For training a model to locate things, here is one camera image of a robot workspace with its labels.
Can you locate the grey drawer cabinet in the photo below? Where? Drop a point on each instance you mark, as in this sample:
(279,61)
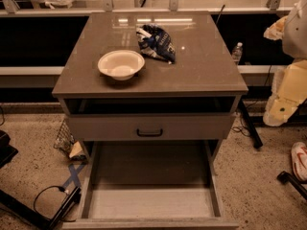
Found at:
(203,80)

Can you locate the black drawer handle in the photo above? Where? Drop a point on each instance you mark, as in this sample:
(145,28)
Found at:
(155,133)

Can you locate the open grey lower drawer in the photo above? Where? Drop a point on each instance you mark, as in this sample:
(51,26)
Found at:
(166,185)

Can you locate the black table leg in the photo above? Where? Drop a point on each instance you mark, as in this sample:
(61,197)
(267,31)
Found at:
(257,142)

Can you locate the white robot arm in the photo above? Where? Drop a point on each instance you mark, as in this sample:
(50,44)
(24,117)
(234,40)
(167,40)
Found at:
(289,85)

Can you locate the blue tape cross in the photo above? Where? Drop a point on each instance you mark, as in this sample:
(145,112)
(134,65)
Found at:
(74,175)

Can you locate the white red sneaker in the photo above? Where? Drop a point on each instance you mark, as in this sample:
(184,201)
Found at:
(299,161)

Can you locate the grey upper drawer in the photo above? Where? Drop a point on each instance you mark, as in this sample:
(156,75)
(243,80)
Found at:
(176,127)

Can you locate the black object far left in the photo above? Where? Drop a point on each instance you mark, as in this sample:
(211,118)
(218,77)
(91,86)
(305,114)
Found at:
(7,152)

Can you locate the wire mesh basket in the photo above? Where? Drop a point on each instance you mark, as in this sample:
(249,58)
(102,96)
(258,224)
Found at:
(64,140)

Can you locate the blue white chip bag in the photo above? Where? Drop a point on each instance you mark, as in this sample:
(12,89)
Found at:
(156,43)

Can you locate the black chair leg right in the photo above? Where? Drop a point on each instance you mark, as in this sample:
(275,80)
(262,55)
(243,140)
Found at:
(285,177)

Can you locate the clear water bottle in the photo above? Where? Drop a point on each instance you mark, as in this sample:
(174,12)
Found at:
(237,52)

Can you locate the black floor stand left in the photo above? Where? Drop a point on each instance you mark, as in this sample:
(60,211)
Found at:
(46,212)

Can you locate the white plastic bowl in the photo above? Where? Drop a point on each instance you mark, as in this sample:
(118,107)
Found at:
(121,65)

